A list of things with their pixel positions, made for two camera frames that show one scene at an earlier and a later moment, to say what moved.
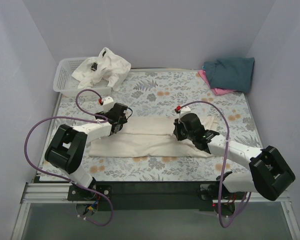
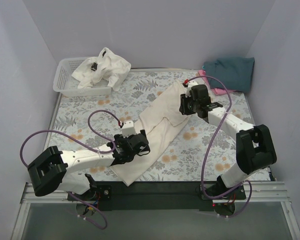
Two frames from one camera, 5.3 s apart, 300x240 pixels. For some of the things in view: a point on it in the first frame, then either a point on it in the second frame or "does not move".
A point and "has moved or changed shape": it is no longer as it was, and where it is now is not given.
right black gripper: x=178 y=131 → x=184 y=106
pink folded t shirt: x=217 y=91 does not move
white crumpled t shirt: x=107 y=65 does not move
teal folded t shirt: x=232 y=73 does not move
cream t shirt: x=146 y=136 has moved or changed shape
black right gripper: x=152 y=196 does not move
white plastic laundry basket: x=66 y=84 does not move
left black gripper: x=123 y=118 → x=141 y=144
